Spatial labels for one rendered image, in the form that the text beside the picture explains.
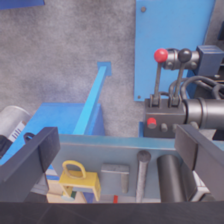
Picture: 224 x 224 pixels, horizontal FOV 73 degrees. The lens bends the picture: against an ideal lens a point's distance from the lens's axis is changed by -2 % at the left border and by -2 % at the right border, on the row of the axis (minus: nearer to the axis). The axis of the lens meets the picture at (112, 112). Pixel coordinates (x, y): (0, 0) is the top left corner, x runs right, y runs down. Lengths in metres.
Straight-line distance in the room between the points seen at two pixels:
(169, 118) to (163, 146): 0.10
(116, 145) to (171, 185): 0.21
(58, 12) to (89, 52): 0.39
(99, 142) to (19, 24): 1.38
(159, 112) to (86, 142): 0.27
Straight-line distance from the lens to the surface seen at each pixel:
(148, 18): 1.29
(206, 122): 0.57
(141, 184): 0.68
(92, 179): 0.70
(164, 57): 0.43
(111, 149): 0.56
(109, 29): 1.43
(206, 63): 0.98
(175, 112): 0.52
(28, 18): 1.66
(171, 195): 0.51
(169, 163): 0.56
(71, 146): 0.59
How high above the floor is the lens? 1.39
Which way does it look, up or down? 49 degrees down
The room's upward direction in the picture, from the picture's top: 170 degrees counter-clockwise
